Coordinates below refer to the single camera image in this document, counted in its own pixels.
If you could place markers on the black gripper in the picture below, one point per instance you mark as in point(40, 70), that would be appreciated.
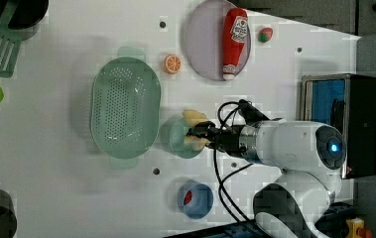
point(223, 140)

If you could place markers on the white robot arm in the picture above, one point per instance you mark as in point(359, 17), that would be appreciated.
point(310, 156)

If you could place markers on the green mug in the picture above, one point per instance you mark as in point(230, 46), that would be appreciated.
point(172, 137)

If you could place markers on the red item in bowl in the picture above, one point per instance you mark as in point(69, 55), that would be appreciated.
point(188, 198)

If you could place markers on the orange slice toy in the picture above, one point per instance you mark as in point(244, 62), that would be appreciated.
point(172, 64)

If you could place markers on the green perforated colander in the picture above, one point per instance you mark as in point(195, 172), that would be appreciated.
point(125, 108)

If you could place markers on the grey round plate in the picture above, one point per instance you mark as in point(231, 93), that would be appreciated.
point(203, 39)

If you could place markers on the red ketchup bottle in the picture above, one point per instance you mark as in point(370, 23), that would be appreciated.
point(233, 40)

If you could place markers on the red strawberry toy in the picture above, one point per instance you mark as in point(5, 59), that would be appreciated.
point(265, 35)

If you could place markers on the black toaster oven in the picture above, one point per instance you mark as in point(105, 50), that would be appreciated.
point(348, 103)

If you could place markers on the black cylinder cup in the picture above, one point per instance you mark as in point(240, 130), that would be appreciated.
point(23, 17)

